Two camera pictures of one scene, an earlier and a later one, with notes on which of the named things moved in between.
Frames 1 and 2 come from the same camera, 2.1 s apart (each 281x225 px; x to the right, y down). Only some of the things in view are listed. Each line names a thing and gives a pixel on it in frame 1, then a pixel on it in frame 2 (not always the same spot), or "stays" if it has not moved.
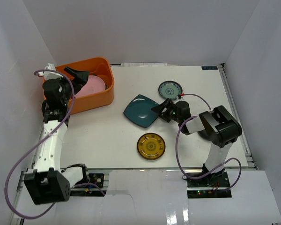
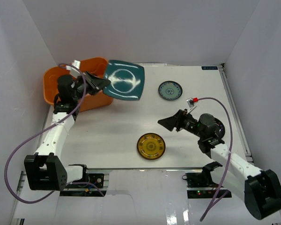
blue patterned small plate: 170,89 stays
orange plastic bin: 99,67 stays
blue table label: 209,68 stays
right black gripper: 159,109 to 177,120
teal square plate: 139,111 to 127,79
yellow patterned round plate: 151,146 stays
